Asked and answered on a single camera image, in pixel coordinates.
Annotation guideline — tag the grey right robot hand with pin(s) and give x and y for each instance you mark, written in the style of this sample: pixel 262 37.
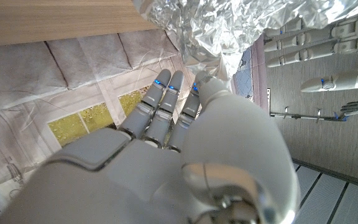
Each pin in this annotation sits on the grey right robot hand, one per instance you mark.
pixel 197 161

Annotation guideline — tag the aluminum foil sheet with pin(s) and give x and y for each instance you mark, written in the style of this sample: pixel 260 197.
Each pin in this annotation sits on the aluminum foil sheet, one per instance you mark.
pixel 222 28

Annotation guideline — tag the printed window room backdrop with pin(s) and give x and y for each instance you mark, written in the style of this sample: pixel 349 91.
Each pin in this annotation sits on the printed window room backdrop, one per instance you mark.
pixel 26 93

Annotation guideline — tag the metal wall rail with hooks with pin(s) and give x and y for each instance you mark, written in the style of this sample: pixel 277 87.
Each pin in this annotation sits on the metal wall rail with hooks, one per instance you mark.
pixel 303 116

